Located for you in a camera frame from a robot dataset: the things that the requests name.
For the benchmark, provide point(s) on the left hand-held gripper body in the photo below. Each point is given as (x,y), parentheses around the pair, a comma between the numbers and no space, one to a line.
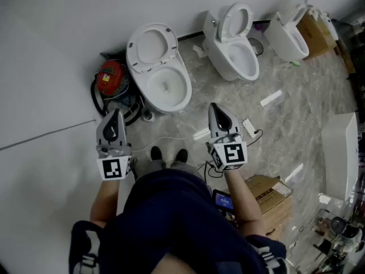
(111,168)

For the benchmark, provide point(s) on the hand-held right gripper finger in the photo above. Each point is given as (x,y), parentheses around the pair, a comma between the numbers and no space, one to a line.
(212,124)
(234,123)

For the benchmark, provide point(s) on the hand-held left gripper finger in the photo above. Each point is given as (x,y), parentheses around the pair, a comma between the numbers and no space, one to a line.
(122,133)
(100,136)

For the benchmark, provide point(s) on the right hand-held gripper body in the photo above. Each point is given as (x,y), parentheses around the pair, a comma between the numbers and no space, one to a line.
(233,153)

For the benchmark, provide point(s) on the person's right forearm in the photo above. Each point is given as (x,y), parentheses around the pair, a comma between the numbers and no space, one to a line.
(242,201)

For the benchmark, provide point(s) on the person's left forearm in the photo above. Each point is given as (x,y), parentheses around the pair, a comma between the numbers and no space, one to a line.
(104,201)

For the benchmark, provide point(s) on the white round toilet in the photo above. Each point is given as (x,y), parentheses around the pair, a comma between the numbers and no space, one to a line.
(182,96)

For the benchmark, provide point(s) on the white toilet with flush button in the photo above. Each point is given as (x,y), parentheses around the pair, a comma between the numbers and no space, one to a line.
(216,47)

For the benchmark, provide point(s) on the white toilet lid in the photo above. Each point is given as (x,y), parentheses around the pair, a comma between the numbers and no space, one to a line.
(151,46)

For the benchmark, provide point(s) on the white slim toilet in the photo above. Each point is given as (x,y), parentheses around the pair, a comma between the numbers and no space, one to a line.
(279,38)

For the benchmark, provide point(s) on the white oval toilet seat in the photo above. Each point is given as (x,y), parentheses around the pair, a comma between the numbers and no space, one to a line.
(225,21)

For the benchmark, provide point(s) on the person's left black shoe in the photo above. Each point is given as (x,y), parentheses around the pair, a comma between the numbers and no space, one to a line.
(156,153)

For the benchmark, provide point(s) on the person's black shoe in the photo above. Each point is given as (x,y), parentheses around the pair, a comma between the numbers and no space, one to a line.
(182,155)
(156,153)

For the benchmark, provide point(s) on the person's right black shoe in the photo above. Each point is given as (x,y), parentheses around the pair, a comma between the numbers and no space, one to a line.
(182,155)

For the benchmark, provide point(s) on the black screen device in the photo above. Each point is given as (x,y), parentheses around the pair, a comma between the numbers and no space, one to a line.
(223,203)

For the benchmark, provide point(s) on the person's grey trousers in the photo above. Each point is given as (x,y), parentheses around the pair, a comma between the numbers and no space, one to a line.
(182,170)

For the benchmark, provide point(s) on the red vacuum cleaner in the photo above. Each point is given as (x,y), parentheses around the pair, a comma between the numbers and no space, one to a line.
(109,78)

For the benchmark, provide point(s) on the cardboard box with white label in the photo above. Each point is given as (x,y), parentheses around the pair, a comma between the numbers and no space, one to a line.
(271,198)

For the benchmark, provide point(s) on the white foam piece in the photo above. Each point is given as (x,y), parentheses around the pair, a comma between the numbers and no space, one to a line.
(199,51)

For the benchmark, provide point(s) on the dark grey dustpan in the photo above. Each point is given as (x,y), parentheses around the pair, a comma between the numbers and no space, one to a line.
(112,56)

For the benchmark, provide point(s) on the dark waste bin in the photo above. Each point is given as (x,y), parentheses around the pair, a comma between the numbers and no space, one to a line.
(256,46)

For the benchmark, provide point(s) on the person's dark blue shirt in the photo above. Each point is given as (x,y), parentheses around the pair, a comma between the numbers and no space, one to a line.
(171,224)

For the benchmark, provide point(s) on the small green object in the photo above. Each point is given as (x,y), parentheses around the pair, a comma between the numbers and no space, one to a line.
(295,63)

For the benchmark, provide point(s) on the plain cardboard box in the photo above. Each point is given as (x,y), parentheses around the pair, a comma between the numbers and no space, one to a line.
(313,36)

